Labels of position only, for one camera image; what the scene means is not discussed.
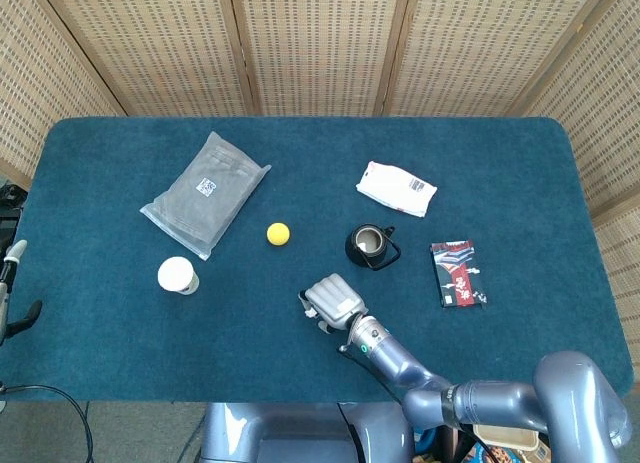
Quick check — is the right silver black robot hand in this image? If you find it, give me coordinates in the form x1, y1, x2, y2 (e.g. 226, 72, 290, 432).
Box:
298, 273, 370, 334

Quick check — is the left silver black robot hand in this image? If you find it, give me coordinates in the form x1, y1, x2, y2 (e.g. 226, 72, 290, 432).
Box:
0, 239, 44, 342

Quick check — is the grey package in plastic bag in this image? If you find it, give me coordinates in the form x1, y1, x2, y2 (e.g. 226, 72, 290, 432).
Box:
139, 130, 273, 262

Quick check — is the blue bag under table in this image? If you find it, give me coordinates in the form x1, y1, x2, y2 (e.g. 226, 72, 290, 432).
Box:
413, 425, 441, 454

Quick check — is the yellow ball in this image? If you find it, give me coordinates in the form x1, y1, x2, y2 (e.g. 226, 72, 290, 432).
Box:
266, 222, 292, 247

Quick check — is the black equipment beside table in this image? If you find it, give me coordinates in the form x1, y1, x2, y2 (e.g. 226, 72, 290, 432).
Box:
0, 182, 26, 249

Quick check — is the white tissue pack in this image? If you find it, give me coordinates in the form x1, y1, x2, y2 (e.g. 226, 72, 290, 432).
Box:
355, 160, 439, 219

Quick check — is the blue-grey robot torso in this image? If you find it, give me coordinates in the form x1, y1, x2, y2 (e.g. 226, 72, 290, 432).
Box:
199, 401, 416, 463

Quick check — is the blue table cloth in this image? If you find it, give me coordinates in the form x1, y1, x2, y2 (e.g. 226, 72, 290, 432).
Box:
0, 116, 635, 404

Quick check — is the white floral paper cup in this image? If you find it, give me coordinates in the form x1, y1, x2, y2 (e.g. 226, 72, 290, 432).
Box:
156, 256, 201, 296

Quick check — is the beige takeaway box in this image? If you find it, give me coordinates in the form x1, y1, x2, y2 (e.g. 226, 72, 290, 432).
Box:
472, 424, 540, 450

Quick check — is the colourful snack box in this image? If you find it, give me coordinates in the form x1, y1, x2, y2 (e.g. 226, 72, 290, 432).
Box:
462, 441, 551, 463

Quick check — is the woven wooden folding screen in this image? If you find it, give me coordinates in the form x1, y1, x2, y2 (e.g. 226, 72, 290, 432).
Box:
0, 0, 640, 357

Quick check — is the black teapot with handle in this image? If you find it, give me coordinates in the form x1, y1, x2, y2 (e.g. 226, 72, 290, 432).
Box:
344, 224, 402, 272

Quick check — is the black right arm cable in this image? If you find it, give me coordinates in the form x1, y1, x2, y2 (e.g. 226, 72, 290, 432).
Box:
338, 342, 406, 402

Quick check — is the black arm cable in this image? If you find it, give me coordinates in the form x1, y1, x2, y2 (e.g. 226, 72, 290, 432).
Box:
338, 342, 406, 402
0, 382, 95, 463

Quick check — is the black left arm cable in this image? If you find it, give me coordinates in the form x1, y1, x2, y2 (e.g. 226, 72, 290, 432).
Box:
0, 382, 95, 463

